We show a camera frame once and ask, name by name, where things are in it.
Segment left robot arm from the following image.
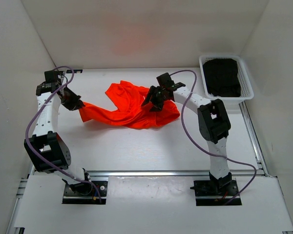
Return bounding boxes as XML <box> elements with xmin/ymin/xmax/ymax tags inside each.
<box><xmin>24</xmin><ymin>69</ymin><xmax>93</xmax><ymax>195</ymax></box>

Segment white plastic basket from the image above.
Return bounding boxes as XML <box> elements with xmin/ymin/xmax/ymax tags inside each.
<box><xmin>199</xmin><ymin>54</ymin><xmax>254</xmax><ymax>107</ymax></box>

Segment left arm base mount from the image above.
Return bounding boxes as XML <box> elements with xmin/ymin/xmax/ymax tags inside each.
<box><xmin>62</xmin><ymin>179</ymin><xmax>108</xmax><ymax>205</ymax></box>

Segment aluminium front rail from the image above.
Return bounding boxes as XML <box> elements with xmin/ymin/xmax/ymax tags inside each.
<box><xmin>31</xmin><ymin>170</ymin><xmax>267</xmax><ymax>177</ymax></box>

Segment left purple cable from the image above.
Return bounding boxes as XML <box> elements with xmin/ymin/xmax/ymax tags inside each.
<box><xmin>24</xmin><ymin>66</ymin><xmax>102</xmax><ymax>204</ymax></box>

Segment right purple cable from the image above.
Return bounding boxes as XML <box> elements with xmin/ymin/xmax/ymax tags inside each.
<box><xmin>169</xmin><ymin>70</ymin><xmax>257</xmax><ymax>205</ymax></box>

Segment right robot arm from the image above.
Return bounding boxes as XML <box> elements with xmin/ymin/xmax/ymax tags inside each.
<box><xmin>141</xmin><ymin>73</ymin><xmax>232</xmax><ymax>195</ymax></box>

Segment orange shorts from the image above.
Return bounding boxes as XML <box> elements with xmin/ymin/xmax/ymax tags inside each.
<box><xmin>79</xmin><ymin>80</ymin><xmax>180</xmax><ymax>129</ymax></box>

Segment purple cable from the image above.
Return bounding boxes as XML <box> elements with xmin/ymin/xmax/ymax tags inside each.
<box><xmin>169</xmin><ymin>70</ymin><xmax>257</xmax><ymax>205</ymax></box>
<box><xmin>24</xmin><ymin>66</ymin><xmax>102</xmax><ymax>204</ymax></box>

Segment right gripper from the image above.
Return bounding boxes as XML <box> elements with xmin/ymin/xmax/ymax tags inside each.
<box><xmin>141</xmin><ymin>85</ymin><xmax>167</xmax><ymax>113</ymax></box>

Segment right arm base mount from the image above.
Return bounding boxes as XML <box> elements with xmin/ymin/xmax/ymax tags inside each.
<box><xmin>190</xmin><ymin>172</ymin><xmax>242</xmax><ymax>206</ymax></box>

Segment black shorts in basket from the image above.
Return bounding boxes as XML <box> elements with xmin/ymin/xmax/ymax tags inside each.
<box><xmin>203</xmin><ymin>58</ymin><xmax>241</xmax><ymax>98</ymax></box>

